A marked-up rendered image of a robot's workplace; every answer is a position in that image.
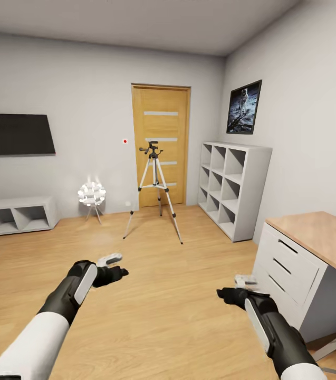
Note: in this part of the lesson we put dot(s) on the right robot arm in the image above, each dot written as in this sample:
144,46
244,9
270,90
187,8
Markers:
282,343

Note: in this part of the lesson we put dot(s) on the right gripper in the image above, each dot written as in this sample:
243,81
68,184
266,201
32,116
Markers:
231,295

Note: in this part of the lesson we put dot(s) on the painting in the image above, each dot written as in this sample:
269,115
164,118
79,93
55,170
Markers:
243,108

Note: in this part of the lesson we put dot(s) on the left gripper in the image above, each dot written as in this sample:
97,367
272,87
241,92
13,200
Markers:
112,275

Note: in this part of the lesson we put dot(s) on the bookcase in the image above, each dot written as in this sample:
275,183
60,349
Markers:
231,183
22,215

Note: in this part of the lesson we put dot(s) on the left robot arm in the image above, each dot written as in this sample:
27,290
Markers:
33,354

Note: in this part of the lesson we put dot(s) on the wall mounted tv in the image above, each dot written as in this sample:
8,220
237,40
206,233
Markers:
22,134

